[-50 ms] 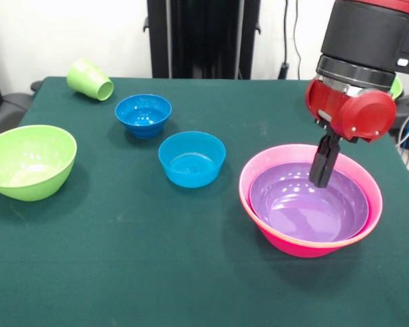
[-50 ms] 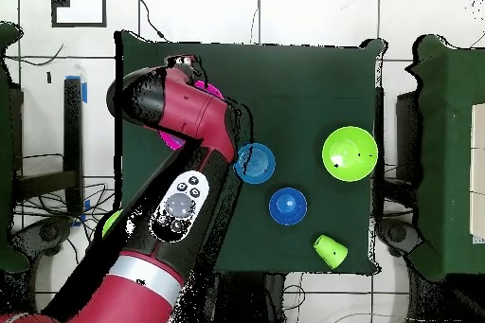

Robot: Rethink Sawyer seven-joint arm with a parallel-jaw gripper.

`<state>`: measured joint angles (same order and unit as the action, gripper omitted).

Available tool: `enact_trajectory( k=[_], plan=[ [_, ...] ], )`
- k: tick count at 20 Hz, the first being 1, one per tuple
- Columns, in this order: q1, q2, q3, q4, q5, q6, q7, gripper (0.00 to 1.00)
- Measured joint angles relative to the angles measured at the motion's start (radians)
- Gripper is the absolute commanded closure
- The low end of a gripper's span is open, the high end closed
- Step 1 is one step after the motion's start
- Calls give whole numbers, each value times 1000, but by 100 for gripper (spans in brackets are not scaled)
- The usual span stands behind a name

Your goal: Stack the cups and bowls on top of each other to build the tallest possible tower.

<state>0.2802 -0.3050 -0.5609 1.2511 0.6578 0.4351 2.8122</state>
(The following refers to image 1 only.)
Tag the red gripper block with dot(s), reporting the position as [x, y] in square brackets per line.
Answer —
[361, 116]

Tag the purple plastic bowl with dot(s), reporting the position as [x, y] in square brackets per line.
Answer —
[306, 211]

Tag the pink plastic bowl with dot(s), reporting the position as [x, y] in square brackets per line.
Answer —
[300, 250]
[259, 167]

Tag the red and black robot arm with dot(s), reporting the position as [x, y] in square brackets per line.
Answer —
[368, 34]

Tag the green plastic bowl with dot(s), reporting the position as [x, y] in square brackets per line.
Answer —
[27, 163]
[397, 88]

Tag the light blue plastic bowl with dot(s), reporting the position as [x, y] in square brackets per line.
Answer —
[191, 163]

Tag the dark blue plastic bowl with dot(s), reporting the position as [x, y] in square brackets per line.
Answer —
[143, 116]

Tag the dark green table cloth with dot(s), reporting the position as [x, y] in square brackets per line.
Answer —
[122, 255]

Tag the green plastic cup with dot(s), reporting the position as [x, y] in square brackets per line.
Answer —
[87, 80]

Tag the black pedestal leg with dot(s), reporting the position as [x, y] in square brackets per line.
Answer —
[407, 112]
[10, 109]

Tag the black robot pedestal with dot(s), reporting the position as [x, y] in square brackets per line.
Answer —
[204, 34]

